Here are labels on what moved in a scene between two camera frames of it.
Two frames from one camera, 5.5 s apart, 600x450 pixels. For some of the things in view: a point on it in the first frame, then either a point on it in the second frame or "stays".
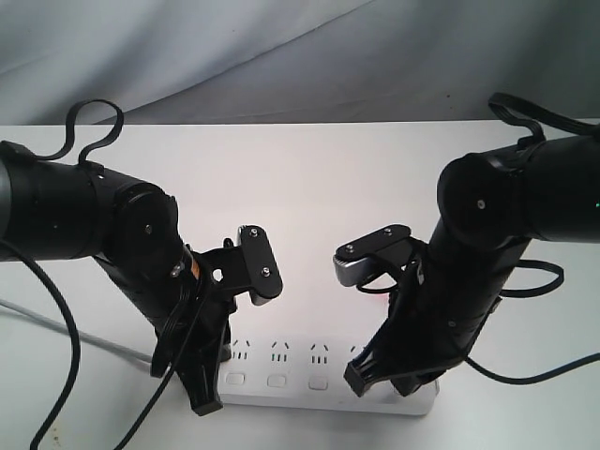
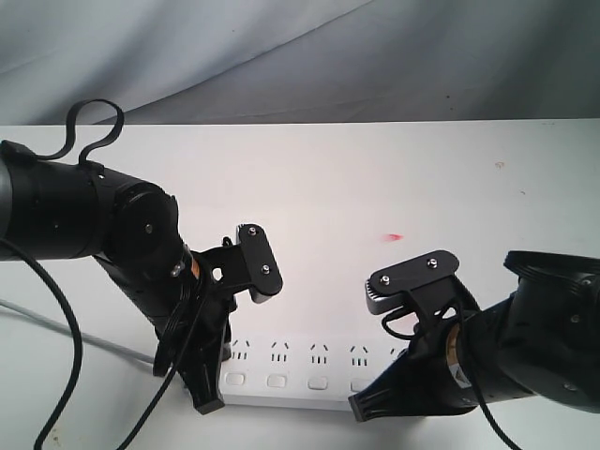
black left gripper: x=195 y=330 stays
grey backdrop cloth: x=294 y=61 stays
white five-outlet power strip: x=307 y=373 stays
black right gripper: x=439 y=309 to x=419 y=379
